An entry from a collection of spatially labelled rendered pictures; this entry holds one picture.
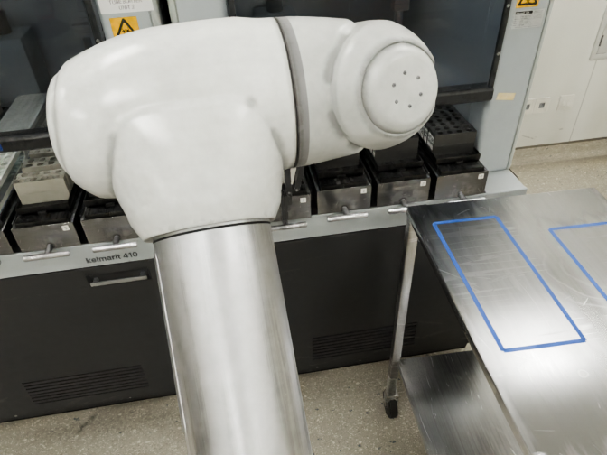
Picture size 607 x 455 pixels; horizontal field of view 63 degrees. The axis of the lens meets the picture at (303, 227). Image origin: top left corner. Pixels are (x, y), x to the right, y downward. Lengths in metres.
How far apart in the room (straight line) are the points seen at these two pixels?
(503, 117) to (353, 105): 1.03
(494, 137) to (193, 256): 1.12
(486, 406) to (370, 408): 0.43
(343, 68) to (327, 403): 1.46
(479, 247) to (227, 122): 0.77
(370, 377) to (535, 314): 0.95
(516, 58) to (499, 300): 0.62
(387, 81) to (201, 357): 0.25
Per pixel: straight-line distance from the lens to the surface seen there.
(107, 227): 1.25
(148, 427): 1.80
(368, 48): 0.39
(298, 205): 1.21
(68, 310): 1.46
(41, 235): 1.30
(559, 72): 2.89
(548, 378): 0.88
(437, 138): 1.32
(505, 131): 1.42
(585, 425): 0.86
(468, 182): 1.34
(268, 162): 0.40
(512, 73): 1.35
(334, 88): 0.39
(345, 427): 1.71
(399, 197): 1.28
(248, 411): 0.40
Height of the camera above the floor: 1.49
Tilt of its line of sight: 39 degrees down
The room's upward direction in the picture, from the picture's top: 2 degrees counter-clockwise
